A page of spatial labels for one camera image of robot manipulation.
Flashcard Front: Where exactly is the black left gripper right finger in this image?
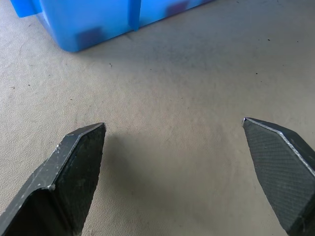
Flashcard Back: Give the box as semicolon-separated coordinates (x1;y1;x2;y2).
242;117;315;236

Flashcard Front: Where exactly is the blue plastic bin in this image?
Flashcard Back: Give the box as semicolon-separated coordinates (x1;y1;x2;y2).
10;0;217;53

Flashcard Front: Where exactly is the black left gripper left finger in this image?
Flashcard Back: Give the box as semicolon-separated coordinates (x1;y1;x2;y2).
0;122;107;236

